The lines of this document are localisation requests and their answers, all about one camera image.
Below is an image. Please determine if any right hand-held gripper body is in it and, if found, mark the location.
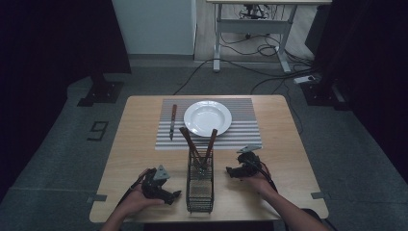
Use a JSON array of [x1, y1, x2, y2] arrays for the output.
[[236, 143, 264, 178]]

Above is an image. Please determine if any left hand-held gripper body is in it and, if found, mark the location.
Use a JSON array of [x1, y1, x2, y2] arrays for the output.
[[140, 165, 171, 202]]

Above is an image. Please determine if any black wire mesh cutlery basket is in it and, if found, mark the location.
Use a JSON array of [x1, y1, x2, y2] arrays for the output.
[[185, 148, 216, 215]]

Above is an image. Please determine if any wooden-handled utensil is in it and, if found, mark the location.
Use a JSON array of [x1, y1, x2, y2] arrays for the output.
[[178, 126, 204, 169], [202, 128, 218, 169]]

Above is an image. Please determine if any person's left hand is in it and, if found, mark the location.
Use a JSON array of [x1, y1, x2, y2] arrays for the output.
[[122, 184, 166, 219]]

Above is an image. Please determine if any person's right hand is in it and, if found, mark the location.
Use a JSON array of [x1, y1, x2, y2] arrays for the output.
[[242, 172, 277, 197]]

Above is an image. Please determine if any grey striped placemat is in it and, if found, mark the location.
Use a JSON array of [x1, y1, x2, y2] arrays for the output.
[[154, 97, 264, 151]]

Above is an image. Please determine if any white plate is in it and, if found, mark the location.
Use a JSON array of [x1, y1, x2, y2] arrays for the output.
[[183, 100, 233, 139]]

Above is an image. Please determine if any white power strip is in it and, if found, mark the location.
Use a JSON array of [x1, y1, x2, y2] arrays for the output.
[[293, 74, 318, 86]]

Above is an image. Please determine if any black stand base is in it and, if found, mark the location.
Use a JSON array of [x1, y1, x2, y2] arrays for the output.
[[300, 79, 351, 112], [76, 72, 125, 108]]

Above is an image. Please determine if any white-legged desk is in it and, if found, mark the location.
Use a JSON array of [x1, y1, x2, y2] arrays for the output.
[[206, 0, 333, 74]]

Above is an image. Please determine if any dark curtain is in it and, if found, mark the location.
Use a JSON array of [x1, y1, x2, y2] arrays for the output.
[[304, 0, 408, 185]]

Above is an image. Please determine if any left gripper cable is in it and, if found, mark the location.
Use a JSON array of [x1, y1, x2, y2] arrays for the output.
[[116, 167, 152, 207]]

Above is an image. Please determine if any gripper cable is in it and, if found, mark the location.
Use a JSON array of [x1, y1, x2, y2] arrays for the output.
[[244, 157, 279, 193], [116, 167, 152, 207]]

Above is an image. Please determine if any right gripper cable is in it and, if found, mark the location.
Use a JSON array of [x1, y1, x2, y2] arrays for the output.
[[244, 157, 279, 193]]

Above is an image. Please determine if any wooden-handled table knife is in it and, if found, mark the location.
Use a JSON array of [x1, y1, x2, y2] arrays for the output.
[[168, 103, 178, 141]]

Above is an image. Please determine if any black floor cable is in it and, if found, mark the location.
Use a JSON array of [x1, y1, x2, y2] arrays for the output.
[[172, 58, 319, 96]]

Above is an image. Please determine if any tangle of black cables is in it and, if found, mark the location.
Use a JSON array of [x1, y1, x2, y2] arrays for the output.
[[218, 31, 316, 67]]

